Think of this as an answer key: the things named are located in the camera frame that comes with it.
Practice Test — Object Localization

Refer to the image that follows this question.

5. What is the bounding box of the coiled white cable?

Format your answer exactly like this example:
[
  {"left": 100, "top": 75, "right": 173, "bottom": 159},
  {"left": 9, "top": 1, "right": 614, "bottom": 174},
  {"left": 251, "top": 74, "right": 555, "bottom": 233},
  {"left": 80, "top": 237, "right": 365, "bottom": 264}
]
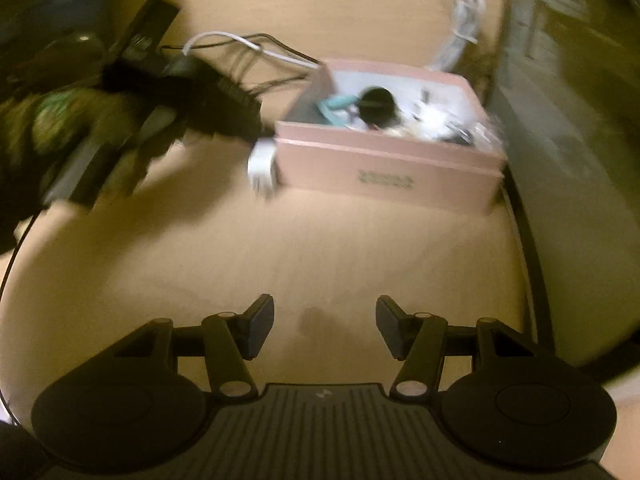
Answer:
[{"left": 424, "top": 0, "right": 490, "bottom": 74}]

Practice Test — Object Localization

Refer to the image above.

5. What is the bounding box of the clear bag with black part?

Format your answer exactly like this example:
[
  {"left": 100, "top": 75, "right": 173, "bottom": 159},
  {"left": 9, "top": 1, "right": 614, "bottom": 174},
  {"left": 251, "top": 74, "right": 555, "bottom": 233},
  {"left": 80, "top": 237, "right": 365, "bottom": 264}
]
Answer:
[{"left": 438, "top": 116, "right": 502, "bottom": 152}]

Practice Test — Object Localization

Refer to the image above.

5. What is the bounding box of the black cables bundle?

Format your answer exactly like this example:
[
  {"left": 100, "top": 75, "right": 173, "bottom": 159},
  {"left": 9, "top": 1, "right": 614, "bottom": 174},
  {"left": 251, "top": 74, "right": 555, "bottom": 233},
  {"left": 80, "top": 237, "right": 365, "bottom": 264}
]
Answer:
[{"left": 159, "top": 31, "right": 321, "bottom": 101}]

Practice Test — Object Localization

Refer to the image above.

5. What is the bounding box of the white looped cable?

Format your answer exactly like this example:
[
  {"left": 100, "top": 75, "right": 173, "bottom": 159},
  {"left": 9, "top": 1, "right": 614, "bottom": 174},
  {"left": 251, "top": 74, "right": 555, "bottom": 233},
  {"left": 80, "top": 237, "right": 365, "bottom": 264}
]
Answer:
[{"left": 180, "top": 30, "right": 324, "bottom": 68}]

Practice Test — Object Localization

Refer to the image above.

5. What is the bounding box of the pink cardboard box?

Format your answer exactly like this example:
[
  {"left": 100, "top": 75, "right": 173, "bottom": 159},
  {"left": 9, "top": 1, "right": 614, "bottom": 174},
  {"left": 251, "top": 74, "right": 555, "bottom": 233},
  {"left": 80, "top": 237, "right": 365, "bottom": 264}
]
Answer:
[{"left": 274, "top": 60, "right": 506, "bottom": 214}]

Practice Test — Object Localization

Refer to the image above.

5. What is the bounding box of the computer tower case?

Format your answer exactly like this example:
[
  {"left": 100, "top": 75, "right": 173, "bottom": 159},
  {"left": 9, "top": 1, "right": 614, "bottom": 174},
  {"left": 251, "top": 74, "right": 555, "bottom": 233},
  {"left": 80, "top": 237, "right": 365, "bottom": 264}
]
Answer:
[{"left": 488, "top": 0, "right": 639, "bottom": 382}]

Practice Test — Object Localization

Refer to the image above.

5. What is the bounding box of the black round object in box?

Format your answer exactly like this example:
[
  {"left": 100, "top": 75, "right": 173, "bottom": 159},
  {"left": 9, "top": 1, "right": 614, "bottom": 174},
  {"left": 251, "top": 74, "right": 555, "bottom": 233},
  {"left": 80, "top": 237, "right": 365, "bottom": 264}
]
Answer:
[{"left": 356, "top": 87, "right": 396, "bottom": 127}]

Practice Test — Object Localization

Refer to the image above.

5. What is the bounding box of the white square charger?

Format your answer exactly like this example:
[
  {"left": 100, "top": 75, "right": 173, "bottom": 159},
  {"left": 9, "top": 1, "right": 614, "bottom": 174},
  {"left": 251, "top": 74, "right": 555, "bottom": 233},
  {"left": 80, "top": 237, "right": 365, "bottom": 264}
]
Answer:
[{"left": 246, "top": 138, "right": 277, "bottom": 195}]

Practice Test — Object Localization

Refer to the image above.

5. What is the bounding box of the teal plastic crank handle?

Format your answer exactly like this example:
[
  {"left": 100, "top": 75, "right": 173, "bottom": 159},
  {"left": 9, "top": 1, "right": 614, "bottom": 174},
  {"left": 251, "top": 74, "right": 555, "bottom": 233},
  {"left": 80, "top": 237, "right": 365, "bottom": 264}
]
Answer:
[{"left": 316, "top": 94, "right": 359, "bottom": 128}]

